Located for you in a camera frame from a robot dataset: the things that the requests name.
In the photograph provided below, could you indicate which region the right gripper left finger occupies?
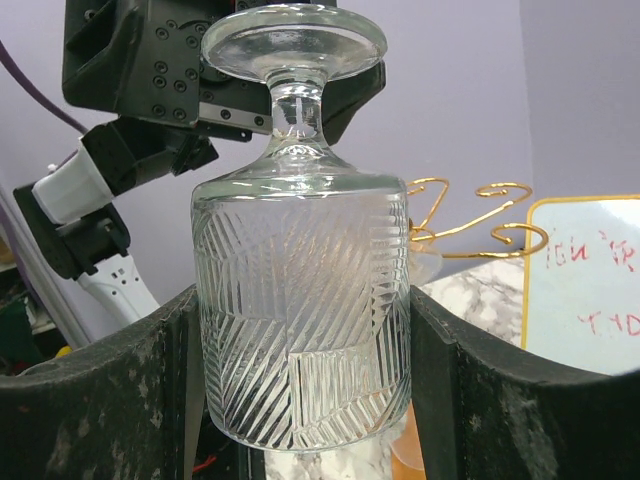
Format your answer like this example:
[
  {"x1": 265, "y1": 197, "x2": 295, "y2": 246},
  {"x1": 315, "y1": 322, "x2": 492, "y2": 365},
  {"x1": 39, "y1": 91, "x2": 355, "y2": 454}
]
[{"x1": 0, "y1": 282, "x2": 241, "y2": 480}]

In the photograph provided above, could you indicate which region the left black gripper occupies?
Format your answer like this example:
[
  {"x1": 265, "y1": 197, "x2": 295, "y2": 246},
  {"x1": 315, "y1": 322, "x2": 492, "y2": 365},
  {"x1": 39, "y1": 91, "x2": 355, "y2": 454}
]
[{"x1": 62, "y1": 1, "x2": 387, "y2": 142}]

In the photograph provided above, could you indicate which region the white board yellow frame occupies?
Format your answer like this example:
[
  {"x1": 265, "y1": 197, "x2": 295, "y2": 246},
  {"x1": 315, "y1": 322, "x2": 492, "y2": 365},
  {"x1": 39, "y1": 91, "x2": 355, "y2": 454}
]
[{"x1": 521, "y1": 195, "x2": 639, "y2": 375}]

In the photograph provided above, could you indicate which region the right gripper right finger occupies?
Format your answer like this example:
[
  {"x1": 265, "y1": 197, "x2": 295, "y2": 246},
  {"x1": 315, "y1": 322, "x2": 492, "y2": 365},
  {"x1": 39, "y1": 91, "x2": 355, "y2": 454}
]
[{"x1": 410, "y1": 287, "x2": 640, "y2": 480}]

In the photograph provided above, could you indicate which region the clear ribbed goblet glass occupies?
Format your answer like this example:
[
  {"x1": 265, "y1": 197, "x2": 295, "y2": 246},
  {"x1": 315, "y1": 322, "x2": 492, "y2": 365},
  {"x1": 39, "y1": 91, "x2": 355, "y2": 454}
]
[{"x1": 191, "y1": 3, "x2": 411, "y2": 452}]

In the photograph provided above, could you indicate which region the orange plastic wine glass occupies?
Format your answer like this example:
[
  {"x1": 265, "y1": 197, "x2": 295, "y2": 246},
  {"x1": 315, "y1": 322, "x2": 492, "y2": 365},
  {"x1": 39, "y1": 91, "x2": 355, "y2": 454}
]
[{"x1": 391, "y1": 403, "x2": 427, "y2": 480}]

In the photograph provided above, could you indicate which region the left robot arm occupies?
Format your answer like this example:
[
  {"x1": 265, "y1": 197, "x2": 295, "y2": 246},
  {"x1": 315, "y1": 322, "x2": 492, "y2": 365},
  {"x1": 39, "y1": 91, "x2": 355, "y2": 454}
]
[{"x1": 14, "y1": 1, "x2": 271, "y2": 327}]

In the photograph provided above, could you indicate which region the gold wire glass rack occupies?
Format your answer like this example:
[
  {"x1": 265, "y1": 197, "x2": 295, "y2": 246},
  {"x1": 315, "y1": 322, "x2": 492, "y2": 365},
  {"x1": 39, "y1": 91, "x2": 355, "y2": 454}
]
[{"x1": 407, "y1": 177, "x2": 549, "y2": 260}]

